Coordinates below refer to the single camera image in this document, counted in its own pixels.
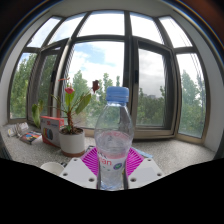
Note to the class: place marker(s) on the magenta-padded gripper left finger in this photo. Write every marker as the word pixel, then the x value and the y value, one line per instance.
pixel 78 171

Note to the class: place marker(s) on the red and white box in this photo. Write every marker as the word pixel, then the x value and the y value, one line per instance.
pixel 50 131

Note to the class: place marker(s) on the bronze framed bay window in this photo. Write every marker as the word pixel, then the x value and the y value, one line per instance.
pixel 133 66

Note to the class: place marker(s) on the red-flowered plant in white pot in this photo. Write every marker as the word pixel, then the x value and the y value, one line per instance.
pixel 71 141

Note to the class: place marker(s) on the clear blue-capped water bottle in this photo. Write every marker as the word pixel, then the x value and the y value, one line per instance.
pixel 114 136

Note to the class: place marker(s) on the light blue tissue pack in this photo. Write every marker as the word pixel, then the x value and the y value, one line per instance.
pixel 145 154

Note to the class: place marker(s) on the small green leafy plant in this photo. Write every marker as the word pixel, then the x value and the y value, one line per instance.
pixel 36 113

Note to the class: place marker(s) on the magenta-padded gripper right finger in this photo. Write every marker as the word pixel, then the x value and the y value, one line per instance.
pixel 145 171

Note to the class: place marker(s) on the colourful booklet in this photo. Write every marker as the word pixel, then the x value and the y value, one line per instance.
pixel 30 137

